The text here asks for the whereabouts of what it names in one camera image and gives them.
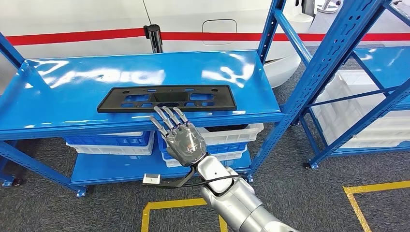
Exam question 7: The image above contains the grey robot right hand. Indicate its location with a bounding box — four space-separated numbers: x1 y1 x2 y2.
148 106 207 168

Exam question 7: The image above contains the long black plastic panel part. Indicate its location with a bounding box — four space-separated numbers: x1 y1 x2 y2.
97 85 238 114

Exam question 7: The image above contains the blue metal shelf rack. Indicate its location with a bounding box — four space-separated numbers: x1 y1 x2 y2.
302 0 410 170
0 0 390 198

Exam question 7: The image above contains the yellow floor tape square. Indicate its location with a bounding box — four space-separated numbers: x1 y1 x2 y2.
342 180 410 232

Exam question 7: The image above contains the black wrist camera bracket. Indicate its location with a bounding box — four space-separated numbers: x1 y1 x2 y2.
143 166 197 189

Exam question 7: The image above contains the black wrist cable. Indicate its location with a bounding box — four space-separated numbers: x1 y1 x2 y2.
182 175 249 189

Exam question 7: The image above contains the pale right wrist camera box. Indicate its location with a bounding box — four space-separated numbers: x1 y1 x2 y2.
142 173 161 186

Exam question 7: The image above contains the black stanchion post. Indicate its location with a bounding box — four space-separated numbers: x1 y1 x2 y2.
143 24 164 54

